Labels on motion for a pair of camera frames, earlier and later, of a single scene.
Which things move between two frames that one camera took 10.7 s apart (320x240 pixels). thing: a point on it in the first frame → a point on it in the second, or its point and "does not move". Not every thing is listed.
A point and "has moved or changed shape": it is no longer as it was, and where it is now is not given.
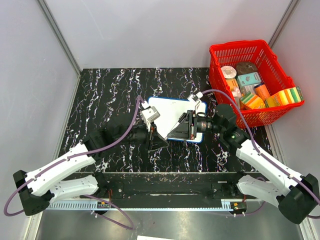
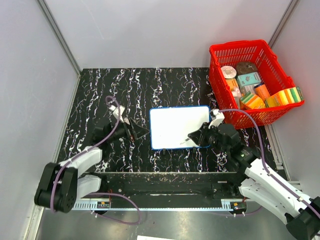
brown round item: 245,68 does not move
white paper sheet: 145,237 does not move
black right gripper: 185,130 → 199,136
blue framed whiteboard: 170,111 has moved or changed shape
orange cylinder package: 261,90 does not move
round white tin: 229,72 does not move
